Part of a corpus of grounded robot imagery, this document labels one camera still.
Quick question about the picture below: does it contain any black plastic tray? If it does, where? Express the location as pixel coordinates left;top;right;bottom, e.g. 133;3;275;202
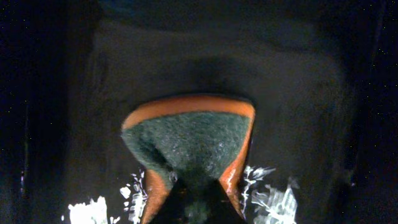
1;1;397;223

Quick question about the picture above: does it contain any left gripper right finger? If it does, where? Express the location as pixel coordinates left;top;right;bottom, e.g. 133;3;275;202
203;180;246;224

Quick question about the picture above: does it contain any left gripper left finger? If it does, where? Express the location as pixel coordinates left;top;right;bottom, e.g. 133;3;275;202
149;179;190;224

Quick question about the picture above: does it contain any green and orange sponge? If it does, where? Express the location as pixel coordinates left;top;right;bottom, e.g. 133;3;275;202
121;95;255;223

